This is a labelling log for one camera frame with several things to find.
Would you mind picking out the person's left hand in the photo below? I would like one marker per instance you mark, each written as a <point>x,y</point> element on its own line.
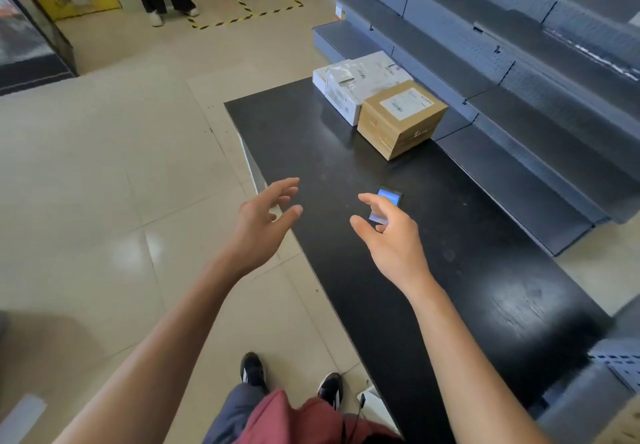
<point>255,233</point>

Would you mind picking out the person's right hand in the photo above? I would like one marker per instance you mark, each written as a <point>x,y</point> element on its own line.
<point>397,253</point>

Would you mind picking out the person's right thumb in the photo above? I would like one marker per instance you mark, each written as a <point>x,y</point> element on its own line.
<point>362,226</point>

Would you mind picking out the person's left thumb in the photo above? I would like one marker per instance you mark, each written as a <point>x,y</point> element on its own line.
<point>291,214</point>

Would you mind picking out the person's left forearm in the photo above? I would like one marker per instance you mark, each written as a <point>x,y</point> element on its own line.
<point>165,353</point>

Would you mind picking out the person's right forearm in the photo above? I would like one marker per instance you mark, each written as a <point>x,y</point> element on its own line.
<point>465,363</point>

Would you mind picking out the small handheld device blue screen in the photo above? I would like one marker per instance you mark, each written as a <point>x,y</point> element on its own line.
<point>389,194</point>

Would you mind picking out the black table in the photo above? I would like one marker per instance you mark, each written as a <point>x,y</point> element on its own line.
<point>450,258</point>

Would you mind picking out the brown cardboard parcel box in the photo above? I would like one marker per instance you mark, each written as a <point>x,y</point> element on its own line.
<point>400,121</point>

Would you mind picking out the white cardboard parcel box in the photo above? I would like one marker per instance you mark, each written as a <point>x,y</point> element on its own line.
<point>345,103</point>

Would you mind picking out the grey plastic mailer bag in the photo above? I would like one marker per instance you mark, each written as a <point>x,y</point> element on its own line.
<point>360,76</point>

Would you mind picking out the person's black left shoe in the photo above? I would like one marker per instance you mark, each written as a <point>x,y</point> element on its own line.
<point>252,371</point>

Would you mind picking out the person's black shoe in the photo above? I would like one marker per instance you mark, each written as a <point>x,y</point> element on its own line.
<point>252,371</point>
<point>331,391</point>

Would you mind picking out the person's black right shoe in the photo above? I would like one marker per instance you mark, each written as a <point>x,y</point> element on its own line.
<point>331,391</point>

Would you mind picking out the person's red shirt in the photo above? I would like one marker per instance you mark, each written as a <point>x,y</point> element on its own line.
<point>305,421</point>

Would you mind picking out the person's grey trousers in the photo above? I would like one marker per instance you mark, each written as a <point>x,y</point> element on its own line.
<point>235,413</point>

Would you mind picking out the red white shelf tag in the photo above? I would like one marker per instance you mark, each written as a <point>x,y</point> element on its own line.
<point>339,11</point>

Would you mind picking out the grey metal tiered shelving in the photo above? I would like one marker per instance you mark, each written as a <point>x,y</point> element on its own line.
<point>500,58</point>

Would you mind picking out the grey perforated metal shelf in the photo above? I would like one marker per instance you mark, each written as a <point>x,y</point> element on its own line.
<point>595,388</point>

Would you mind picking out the black glass display cabinet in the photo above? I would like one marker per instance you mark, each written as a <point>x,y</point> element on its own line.
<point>25,43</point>

